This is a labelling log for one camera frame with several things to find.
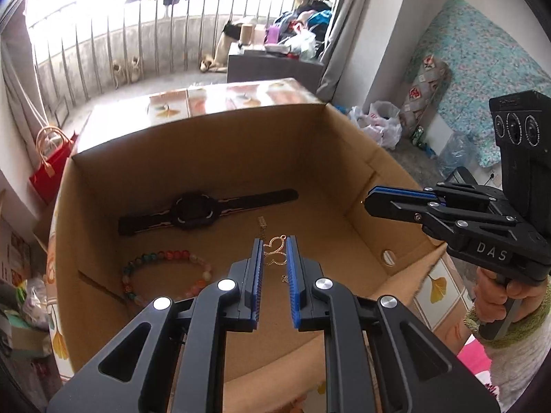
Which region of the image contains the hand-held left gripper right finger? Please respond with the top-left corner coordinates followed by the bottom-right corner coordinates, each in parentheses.
top-left (288, 236), bottom-right (502, 413)

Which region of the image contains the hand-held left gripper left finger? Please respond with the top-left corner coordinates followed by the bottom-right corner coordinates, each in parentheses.
top-left (46, 237), bottom-right (264, 413)

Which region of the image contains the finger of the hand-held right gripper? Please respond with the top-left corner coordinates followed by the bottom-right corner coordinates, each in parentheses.
top-left (373, 182), bottom-right (509, 210)
top-left (364, 195), bottom-right (524, 238)

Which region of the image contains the gold clover pendant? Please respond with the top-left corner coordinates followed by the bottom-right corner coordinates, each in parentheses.
top-left (262, 234), bottom-right (288, 267)

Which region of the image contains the multicolour bead bracelet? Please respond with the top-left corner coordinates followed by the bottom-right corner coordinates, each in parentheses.
top-left (121, 248), bottom-right (213, 308)

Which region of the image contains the black wristwatch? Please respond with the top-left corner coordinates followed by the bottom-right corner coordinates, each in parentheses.
top-left (118, 188), bottom-right (299, 236)

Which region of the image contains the cardboard box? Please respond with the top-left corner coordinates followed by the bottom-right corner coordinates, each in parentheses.
top-left (51, 102), bottom-right (448, 384)
top-left (45, 78), bottom-right (476, 413)

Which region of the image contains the person's right forearm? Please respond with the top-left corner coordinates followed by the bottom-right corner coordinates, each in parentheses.
top-left (464, 279), bottom-right (551, 402)

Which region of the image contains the person's right hand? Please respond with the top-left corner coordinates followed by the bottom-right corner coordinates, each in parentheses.
top-left (471, 264), bottom-right (551, 324)

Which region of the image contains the clear plastic bag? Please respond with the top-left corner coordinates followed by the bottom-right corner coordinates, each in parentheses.
top-left (437, 131), bottom-right (478, 177)

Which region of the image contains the white red-printed plastic bag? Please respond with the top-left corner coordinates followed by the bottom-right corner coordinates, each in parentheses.
top-left (349, 101), bottom-right (403, 150)

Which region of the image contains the patchwork pillow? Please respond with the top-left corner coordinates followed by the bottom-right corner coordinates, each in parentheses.
top-left (398, 54), bottom-right (450, 127)

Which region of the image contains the teal floral quilt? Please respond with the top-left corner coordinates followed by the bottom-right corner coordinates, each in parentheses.
top-left (415, 0), bottom-right (551, 168)

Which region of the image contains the pink patterned cloth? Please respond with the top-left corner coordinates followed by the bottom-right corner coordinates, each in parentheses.
top-left (455, 339), bottom-right (501, 397)

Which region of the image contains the grey curtain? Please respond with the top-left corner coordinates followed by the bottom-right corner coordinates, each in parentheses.
top-left (316, 0), bottom-right (382, 104)
top-left (0, 6), bottom-right (48, 138)

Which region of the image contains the translucent white plastic bag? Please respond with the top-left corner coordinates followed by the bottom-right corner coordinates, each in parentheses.
top-left (284, 30), bottom-right (318, 59)

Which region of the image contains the grey cabinet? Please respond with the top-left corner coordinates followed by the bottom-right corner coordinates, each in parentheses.
top-left (227, 43), bottom-right (325, 84)

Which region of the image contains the pile of clothes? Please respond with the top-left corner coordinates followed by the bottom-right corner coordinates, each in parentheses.
top-left (273, 0), bottom-right (337, 39)

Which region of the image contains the bag of colourful packets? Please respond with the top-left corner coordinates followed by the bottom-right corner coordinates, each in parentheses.
top-left (0, 224), bottom-right (56, 332)

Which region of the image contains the beige tote bag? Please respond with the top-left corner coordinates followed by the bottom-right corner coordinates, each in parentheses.
top-left (214, 30), bottom-right (233, 68)

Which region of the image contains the red gift bag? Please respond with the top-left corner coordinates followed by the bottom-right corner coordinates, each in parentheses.
top-left (29, 126), bottom-right (80, 205)

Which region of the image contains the balcony railing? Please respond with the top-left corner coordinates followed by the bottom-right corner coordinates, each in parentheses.
top-left (23, 0), bottom-right (298, 108)

